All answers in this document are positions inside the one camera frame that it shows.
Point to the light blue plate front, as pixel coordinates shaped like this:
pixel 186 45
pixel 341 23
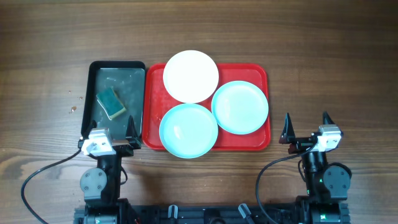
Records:
pixel 188 131

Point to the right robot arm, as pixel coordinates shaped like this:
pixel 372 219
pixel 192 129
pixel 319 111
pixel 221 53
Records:
pixel 327 183

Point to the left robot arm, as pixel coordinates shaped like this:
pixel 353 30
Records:
pixel 101 185

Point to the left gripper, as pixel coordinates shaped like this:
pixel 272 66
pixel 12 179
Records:
pixel 132 142

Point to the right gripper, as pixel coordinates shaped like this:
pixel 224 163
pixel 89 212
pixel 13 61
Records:
pixel 288 135

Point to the light blue plate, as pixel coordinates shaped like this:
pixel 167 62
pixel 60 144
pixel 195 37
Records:
pixel 188 131
pixel 240 107

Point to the white round plate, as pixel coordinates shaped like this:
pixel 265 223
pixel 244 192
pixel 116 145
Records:
pixel 190 76

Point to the red plastic tray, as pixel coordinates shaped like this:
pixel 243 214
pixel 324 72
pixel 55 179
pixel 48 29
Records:
pixel 157 102

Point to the light blue plate right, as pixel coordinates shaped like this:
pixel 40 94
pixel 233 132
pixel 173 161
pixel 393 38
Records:
pixel 240 107

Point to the green yellow sponge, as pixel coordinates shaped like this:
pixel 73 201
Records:
pixel 110 102

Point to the black metal tray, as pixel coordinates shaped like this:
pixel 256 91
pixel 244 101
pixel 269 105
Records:
pixel 127 79

